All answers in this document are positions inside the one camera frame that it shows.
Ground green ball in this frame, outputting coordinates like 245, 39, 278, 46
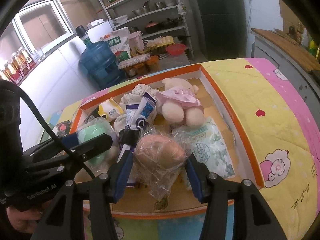
76, 118, 119, 168

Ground purple white wipes packet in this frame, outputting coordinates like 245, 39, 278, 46
118, 92, 156, 162

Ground floral grey cloth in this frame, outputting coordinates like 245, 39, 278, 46
113, 83, 159, 134

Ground pink ball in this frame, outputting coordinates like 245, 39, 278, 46
133, 125, 192, 201

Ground green patterned tissue pack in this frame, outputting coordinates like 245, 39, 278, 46
172, 117, 235, 179

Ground teddy bear pink dress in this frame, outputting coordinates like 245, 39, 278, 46
156, 78, 205, 128

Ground person's left hand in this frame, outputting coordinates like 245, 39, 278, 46
6, 200, 51, 234

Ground orange shallow cardboard tray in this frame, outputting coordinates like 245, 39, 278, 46
70, 64, 264, 219

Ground blue water jug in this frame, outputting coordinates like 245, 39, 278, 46
75, 25, 125, 89

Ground orange jars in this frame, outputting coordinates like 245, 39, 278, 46
123, 55, 160, 77

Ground bananas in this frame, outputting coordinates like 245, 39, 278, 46
130, 47, 150, 57

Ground colourful cartoon bed sheet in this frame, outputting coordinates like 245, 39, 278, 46
48, 58, 319, 239

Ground white green flour bag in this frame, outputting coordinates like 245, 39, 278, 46
100, 27, 131, 62

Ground green metal side table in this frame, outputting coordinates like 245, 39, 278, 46
120, 37, 190, 81

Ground red drink bottles pack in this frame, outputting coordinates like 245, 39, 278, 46
1, 47, 37, 85

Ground pink container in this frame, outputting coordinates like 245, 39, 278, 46
129, 30, 144, 51

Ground egg carton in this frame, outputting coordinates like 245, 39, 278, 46
146, 35, 175, 49

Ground red plastic basket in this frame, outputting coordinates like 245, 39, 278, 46
165, 43, 186, 56

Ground black red-lid pot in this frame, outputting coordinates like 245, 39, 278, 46
144, 21, 163, 34

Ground white metal shelving rack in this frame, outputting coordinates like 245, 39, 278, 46
98, 0, 194, 59

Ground grey kitchen cabinet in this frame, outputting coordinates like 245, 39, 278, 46
251, 28, 319, 124

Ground green bottle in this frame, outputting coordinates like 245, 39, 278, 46
308, 38, 318, 57

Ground black refrigerator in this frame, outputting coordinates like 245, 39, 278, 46
189, 0, 243, 61

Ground dark sauce bottle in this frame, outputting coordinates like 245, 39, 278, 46
287, 25, 296, 40

